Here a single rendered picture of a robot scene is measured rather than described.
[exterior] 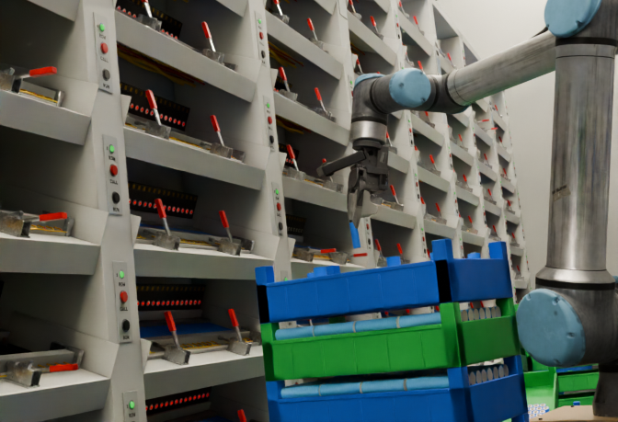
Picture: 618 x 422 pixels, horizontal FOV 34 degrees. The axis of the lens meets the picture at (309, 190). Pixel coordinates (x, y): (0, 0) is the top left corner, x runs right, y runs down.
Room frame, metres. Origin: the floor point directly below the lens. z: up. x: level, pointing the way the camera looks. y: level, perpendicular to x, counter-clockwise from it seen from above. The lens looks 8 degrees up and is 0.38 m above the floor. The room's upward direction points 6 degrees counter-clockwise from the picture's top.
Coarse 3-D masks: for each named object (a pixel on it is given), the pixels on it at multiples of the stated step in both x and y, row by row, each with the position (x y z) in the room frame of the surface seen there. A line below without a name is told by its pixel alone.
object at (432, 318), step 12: (468, 312) 1.32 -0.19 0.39; (480, 312) 1.35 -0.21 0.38; (492, 312) 1.38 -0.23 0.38; (336, 324) 1.37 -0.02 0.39; (348, 324) 1.35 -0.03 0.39; (360, 324) 1.34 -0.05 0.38; (372, 324) 1.33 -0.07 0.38; (384, 324) 1.32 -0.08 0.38; (396, 324) 1.31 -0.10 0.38; (408, 324) 1.30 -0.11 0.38; (420, 324) 1.29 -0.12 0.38; (432, 324) 1.29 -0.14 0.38; (276, 336) 1.42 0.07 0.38; (288, 336) 1.40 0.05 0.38; (300, 336) 1.39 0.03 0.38
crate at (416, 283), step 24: (408, 264) 1.29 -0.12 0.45; (432, 264) 1.27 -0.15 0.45; (456, 264) 1.28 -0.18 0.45; (480, 264) 1.34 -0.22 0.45; (504, 264) 1.41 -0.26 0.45; (264, 288) 1.41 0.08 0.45; (288, 288) 1.39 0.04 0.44; (312, 288) 1.37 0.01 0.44; (336, 288) 1.35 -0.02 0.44; (360, 288) 1.33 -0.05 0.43; (384, 288) 1.31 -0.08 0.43; (408, 288) 1.29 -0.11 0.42; (432, 288) 1.27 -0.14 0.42; (456, 288) 1.27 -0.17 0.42; (480, 288) 1.33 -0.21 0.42; (504, 288) 1.40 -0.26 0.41; (264, 312) 1.42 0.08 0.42; (288, 312) 1.39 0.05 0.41; (312, 312) 1.37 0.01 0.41; (336, 312) 1.35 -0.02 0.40; (360, 312) 1.33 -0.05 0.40
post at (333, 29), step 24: (288, 0) 2.85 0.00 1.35; (312, 0) 2.82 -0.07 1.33; (288, 24) 2.85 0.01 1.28; (336, 24) 2.80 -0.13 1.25; (288, 72) 2.86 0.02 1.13; (312, 72) 2.83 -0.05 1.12; (312, 96) 2.83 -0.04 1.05; (336, 96) 2.81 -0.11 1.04; (288, 144) 2.86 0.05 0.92; (312, 144) 2.84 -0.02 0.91; (336, 144) 2.82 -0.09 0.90; (312, 168) 2.84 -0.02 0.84; (312, 216) 2.85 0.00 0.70; (336, 216) 2.82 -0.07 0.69; (336, 240) 2.83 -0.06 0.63; (360, 240) 2.80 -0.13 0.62
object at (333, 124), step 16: (272, 80) 2.23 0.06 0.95; (288, 96) 2.37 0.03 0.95; (320, 96) 2.64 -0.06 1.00; (288, 112) 2.34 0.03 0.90; (304, 112) 2.44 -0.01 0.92; (320, 112) 2.63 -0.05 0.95; (336, 112) 2.81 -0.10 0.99; (288, 128) 2.70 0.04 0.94; (304, 128) 2.77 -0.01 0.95; (320, 128) 2.57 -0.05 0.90; (336, 128) 2.68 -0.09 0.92
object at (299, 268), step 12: (288, 240) 2.23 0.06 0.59; (300, 240) 2.80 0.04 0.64; (312, 240) 2.85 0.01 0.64; (324, 240) 2.83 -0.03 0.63; (348, 252) 2.81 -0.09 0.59; (360, 252) 2.80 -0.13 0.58; (300, 264) 2.29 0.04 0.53; (312, 264) 2.37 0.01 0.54; (324, 264) 2.45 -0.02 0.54; (336, 264) 2.58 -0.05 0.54; (348, 264) 2.73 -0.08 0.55; (360, 264) 2.80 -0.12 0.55; (300, 276) 2.31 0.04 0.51
